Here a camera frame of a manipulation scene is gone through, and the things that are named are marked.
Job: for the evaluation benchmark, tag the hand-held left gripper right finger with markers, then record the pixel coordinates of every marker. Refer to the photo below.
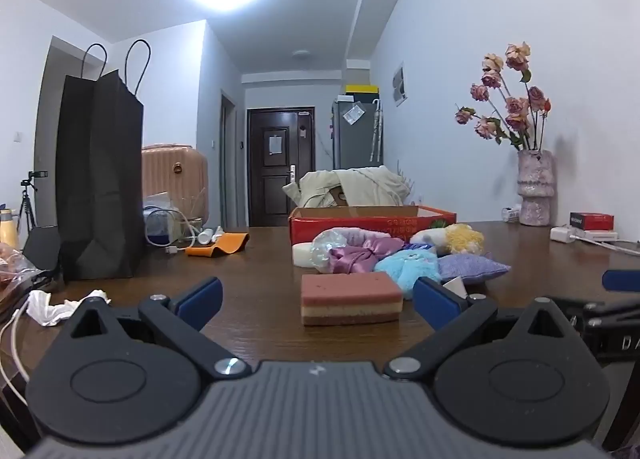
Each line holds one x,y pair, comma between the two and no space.
435,301

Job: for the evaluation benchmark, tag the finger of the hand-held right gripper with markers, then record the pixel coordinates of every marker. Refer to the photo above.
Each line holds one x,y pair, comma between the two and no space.
610,311
620,280

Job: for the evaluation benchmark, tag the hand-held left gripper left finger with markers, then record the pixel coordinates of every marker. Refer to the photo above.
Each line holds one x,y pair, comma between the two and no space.
202,301

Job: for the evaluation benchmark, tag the light blue plush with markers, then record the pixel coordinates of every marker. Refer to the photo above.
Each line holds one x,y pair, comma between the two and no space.
407,269

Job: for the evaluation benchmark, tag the yellow and white plush toy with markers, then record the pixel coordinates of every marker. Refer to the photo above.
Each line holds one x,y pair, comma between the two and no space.
462,239

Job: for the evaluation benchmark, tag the pink layered sponge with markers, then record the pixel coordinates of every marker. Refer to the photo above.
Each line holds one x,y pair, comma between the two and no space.
350,296

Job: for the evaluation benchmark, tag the purple satin bow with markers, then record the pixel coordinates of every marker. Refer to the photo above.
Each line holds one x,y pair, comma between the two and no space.
357,256

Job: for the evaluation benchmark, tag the red cardboard box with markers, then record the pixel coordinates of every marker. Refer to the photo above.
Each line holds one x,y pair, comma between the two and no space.
370,226

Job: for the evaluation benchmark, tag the blue tissue packet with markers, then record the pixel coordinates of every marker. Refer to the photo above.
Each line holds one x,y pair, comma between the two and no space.
417,247

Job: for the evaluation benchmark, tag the red and black box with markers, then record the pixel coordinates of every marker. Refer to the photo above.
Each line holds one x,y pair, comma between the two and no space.
592,220

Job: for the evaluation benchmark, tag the small white bottle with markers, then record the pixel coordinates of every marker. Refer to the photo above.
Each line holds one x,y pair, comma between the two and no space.
209,235

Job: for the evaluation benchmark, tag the white charger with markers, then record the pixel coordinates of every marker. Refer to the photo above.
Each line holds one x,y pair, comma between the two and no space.
562,234

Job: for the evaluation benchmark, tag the white and blue device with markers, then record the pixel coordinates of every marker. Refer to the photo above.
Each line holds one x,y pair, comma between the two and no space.
165,226

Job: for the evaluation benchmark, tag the clear glass jar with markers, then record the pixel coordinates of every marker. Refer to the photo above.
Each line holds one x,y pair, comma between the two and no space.
194,214

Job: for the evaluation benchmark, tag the round white sponge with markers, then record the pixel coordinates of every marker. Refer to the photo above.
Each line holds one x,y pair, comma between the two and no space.
301,255

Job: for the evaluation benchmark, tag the crinkled clear bag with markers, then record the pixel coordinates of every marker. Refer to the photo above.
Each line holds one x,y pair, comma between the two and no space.
156,200

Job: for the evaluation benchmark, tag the white labelled jar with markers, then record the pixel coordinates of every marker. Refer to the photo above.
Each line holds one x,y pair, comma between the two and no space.
511,214

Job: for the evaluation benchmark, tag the clear plastic ball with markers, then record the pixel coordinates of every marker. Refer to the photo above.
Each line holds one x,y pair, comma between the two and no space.
325,246

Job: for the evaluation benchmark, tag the pink textured vase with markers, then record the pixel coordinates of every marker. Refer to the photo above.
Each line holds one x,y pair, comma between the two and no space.
535,189

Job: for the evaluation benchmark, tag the beige clothes pile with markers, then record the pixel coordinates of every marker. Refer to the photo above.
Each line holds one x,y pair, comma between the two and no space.
370,184

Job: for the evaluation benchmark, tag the dark brown door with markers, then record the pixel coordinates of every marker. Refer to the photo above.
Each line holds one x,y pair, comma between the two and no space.
260,179

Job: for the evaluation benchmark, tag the grey side door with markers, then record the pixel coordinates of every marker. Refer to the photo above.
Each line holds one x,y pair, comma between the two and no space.
229,164

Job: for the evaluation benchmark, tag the pink suitcase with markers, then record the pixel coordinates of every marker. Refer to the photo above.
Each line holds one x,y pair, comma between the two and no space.
175,164

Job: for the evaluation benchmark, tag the crumpled white tissue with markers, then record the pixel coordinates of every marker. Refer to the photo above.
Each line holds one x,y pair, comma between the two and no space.
47,311

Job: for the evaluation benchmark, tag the black paper bag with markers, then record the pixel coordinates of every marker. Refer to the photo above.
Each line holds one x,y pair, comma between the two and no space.
95,179

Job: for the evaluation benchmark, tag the black case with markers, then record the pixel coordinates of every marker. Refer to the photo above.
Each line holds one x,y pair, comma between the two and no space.
42,245

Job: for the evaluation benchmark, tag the paper notice on door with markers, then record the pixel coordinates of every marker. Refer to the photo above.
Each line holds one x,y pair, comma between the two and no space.
275,144

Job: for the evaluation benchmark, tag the grey refrigerator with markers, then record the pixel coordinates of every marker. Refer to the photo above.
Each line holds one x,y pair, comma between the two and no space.
352,144

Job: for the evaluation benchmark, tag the white umbrella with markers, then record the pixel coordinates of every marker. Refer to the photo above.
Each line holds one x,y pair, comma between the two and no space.
376,131

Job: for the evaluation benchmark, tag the clear plastic bag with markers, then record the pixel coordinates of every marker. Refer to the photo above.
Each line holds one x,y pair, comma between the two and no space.
15,269

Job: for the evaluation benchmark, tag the dried pink rose bouquet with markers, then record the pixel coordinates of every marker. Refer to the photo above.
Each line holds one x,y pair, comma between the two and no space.
515,106

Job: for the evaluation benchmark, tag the paper on refrigerator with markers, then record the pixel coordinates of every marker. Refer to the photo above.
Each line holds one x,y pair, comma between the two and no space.
354,115

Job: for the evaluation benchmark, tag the black tripod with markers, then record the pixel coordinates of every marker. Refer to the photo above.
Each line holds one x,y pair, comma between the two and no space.
26,199

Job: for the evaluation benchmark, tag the yellow bottle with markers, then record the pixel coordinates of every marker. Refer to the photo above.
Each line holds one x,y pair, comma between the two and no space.
7,231

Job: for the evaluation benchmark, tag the yellow box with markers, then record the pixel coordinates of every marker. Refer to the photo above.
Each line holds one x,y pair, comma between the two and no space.
362,89

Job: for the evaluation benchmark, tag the small ceiling lamp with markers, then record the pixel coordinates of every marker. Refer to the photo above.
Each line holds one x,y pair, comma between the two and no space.
302,54

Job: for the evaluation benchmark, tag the small black camera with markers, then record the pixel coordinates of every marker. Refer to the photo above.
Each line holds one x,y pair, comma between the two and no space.
40,174

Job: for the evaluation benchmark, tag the white wall panel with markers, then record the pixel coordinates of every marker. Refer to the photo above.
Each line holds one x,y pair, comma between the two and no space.
399,84

